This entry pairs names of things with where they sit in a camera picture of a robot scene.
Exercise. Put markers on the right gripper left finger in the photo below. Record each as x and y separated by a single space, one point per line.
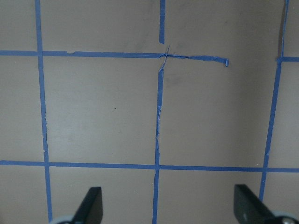
90 210

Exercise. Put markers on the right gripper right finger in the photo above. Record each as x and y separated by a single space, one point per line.
249 209

